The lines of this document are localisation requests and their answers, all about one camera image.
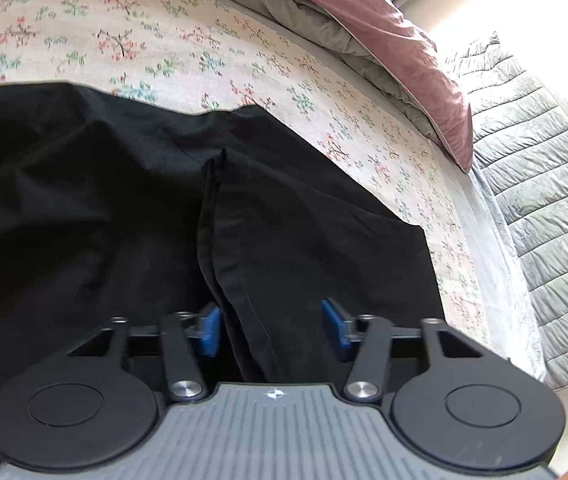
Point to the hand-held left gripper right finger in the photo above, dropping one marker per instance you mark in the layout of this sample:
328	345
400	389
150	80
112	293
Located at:
335	332

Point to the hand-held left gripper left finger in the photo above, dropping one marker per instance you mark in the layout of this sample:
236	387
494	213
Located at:
210	332

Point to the black pants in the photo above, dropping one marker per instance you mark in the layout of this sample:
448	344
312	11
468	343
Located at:
89	210

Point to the grey bed sheet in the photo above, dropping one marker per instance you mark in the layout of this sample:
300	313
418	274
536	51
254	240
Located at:
499	240

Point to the grey quilted headboard cover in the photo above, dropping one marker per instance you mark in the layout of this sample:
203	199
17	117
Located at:
539	185

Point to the mauve pillow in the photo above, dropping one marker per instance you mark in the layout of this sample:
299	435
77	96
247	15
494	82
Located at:
364	25

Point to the grey blanket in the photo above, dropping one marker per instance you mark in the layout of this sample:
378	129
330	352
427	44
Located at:
294	5

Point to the floral bed sheet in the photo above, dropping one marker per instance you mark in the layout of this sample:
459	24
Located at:
114	10

